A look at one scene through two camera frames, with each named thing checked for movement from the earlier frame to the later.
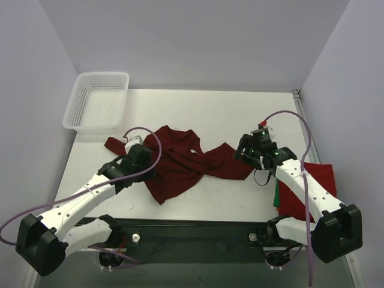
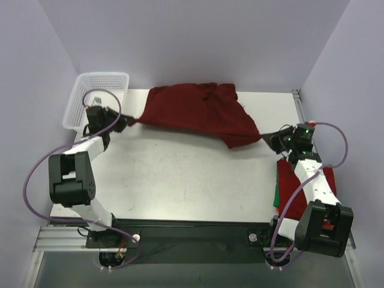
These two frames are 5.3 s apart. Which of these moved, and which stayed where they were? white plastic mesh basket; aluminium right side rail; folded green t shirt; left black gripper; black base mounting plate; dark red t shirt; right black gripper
Moved: dark red t shirt; left black gripper; right black gripper
Stayed: folded green t shirt; white plastic mesh basket; black base mounting plate; aluminium right side rail
